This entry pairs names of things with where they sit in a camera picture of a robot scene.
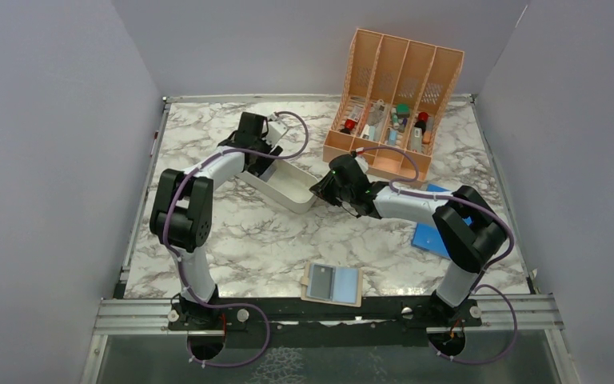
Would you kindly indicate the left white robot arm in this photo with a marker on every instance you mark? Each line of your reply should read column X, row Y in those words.
column 182, row 211

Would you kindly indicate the green capped bottle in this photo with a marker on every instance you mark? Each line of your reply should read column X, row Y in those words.
column 402, row 110

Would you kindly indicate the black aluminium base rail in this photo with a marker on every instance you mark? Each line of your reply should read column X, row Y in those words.
column 291, row 322

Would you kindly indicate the red capped black bottle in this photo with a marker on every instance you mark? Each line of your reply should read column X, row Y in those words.
column 349, row 127

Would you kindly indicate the orange marker pen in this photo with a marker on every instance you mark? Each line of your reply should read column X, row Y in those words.
column 428, row 132

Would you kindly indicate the peach plastic desk organizer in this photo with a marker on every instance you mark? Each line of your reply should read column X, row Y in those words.
column 383, row 71

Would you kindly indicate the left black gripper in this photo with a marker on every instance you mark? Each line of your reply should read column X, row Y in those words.
column 261, row 163

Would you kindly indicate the red capped bottle right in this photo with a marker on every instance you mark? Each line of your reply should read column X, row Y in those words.
column 422, row 122

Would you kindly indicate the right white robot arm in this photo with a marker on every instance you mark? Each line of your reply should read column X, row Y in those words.
column 469, row 229

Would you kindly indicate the blue flat board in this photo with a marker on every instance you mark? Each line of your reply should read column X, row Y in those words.
column 427, row 238

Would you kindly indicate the black credit card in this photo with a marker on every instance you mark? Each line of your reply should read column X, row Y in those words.
column 321, row 281

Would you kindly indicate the white oblong plastic tray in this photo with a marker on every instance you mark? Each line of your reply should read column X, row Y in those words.
column 286, row 184

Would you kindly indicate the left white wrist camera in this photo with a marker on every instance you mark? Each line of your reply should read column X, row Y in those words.
column 276, row 130

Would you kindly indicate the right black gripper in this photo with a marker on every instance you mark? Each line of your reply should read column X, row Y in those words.
column 324, row 189

